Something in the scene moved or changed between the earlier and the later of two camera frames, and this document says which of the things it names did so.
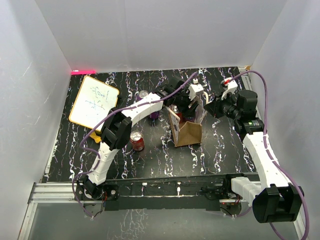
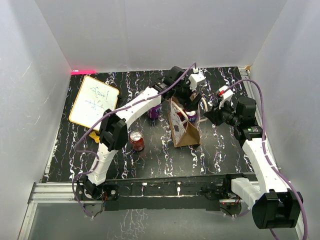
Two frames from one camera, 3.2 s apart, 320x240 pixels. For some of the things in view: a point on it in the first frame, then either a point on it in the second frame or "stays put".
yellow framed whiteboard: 94,101 stays put
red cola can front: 137,140 stays put
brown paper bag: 188,133 stays put
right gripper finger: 213,107 → 214,117
